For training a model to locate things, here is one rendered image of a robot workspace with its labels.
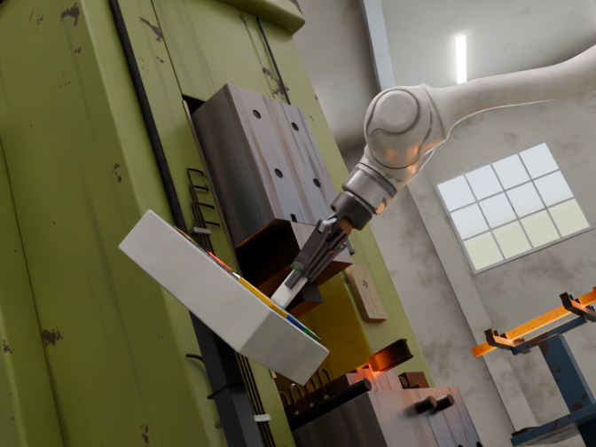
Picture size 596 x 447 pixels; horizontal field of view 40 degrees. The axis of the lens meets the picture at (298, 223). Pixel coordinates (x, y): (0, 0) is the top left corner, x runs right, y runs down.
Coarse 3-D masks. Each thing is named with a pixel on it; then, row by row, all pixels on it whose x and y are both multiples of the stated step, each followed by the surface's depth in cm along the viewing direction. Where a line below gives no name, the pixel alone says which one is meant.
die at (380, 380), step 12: (360, 372) 182; (372, 372) 185; (384, 372) 189; (336, 384) 179; (348, 384) 177; (372, 384) 183; (384, 384) 186; (396, 384) 190; (312, 396) 183; (288, 408) 187; (300, 408) 184
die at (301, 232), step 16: (288, 224) 193; (304, 224) 197; (272, 240) 196; (288, 240) 193; (304, 240) 194; (256, 256) 199; (272, 256) 195; (288, 256) 192; (336, 256) 200; (256, 272) 198; (272, 272) 195; (288, 272) 196; (320, 272) 203; (336, 272) 206; (256, 288) 198; (272, 288) 202
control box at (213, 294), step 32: (160, 224) 130; (128, 256) 131; (160, 256) 128; (192, 256) 127; (192, 288) 125; (224, 288) 123; (224, 320) 122; (256, 320) 120; (288, 320) 131; (256, 352) 125; (288, 352) 135; (320, 352) 147
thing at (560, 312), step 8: (592, 288) 210; (584, 296) 211; (592, 296) 210; (584, 304) 211; (552, 312) 215; (560, 312) 214; (568, 312) 213; (536, 320) 216; (544, 320) 215; (552, 320) 215; (520, 328) 218; (528, 328) 217; (536, 328) 217; (512, 336) 219; (520, 336) 220; (488, 344) 222; (480, 352) 222
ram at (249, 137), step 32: (224, 96) 206; (256, 96) 213; (224, 128) 204; (256, 128) 205; (288, 128) 217; (224, 160) 203; (256, 160) 197; (288, 160) 208; (320, 160) 220; (224, 192) 201; (256, 192) 194; (288, 192) 200; (320, 192) 211; (256, 224) 193
